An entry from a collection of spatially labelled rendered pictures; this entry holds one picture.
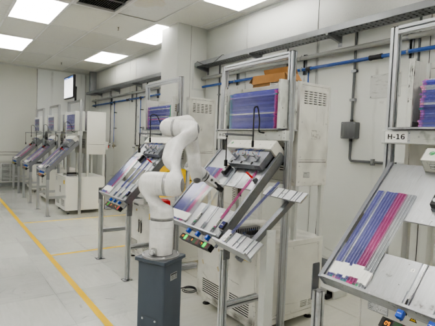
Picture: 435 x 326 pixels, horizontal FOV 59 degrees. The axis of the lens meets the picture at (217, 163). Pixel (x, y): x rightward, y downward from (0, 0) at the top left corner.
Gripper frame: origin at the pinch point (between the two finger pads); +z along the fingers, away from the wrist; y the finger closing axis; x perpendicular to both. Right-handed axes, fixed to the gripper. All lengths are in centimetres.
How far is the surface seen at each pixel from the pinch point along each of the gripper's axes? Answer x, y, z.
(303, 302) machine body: 36, -32, 92
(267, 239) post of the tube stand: 23, -63, 1
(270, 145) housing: -37.8, -26.7, -0.6
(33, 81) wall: -152, 849, -67
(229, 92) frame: -74, 27, -19
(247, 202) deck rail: 4.4, -32.0, 1.1
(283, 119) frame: -55, -33, -6
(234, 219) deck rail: 18.4, -32.1, -1.3
